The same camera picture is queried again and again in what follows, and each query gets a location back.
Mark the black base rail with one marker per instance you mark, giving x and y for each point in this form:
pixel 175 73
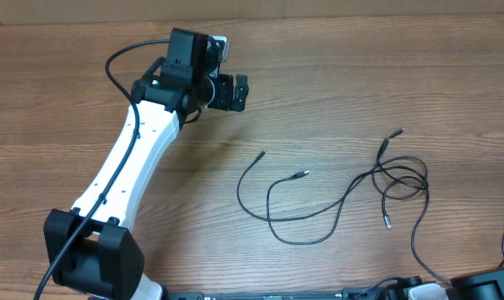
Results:
pixel 354 293

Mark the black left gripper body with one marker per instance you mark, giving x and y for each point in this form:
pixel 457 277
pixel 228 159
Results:
pixel 222 96

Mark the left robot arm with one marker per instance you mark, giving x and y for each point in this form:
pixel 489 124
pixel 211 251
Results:
pixel 90 247

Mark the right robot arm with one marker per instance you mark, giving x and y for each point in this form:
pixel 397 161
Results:
pixel 484 285

